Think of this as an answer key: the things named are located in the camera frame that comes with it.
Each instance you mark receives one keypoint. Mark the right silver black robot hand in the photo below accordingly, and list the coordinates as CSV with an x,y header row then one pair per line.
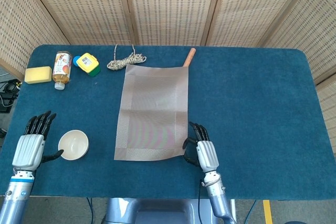
x,y
207,155

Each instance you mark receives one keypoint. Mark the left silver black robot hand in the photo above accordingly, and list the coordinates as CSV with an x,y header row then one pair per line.
x,y
29,150

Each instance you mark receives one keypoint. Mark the white ceramic bowl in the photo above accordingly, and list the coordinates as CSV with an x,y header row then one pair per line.
x,y
73,145

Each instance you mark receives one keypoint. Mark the brown woven placemat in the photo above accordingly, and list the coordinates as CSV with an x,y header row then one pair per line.
x,y
153,113

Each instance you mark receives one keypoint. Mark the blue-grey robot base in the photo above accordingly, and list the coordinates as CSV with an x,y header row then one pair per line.
x,y
162,212

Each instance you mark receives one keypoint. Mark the blue velvet table cloth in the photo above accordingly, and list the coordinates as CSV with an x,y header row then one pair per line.
x,y
249,116

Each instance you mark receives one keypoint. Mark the metal table leg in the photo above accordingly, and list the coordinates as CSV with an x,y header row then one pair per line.
x,y
233,212

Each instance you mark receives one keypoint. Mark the yellow sponge block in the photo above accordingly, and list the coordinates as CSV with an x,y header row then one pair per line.
x,y
38,75

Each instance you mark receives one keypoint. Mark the yellow floor tape strip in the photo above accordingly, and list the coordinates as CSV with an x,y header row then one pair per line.
x,y
267,212

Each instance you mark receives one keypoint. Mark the juice bottle with fruit label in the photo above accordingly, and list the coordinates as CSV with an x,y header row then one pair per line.
x,y
62,69

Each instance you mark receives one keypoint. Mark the wooden rolling pin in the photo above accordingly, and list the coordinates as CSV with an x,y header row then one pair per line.
x,y
189,56

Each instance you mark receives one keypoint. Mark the green container with yellow lid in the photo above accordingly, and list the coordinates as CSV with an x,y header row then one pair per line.
x,y
88,62

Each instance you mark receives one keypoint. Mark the woven bamboo screen panel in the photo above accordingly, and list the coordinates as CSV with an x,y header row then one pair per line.
x,y
329,113
170,6
252,6
84,6
315,24
23,30

